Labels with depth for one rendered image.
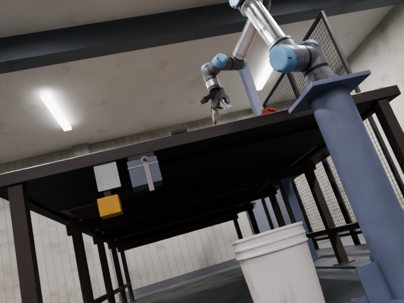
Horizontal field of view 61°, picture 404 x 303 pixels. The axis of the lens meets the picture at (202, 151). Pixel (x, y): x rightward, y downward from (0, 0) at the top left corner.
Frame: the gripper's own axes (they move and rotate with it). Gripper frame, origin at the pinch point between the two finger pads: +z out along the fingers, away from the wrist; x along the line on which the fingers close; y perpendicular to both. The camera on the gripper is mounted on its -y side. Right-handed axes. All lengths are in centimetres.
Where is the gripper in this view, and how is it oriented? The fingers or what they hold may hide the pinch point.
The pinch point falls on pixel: (221, 119)
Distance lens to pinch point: 192.8
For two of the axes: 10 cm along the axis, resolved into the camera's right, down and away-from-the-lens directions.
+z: 2.8, 9.2, -2.8
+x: -4.8, 3.8, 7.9
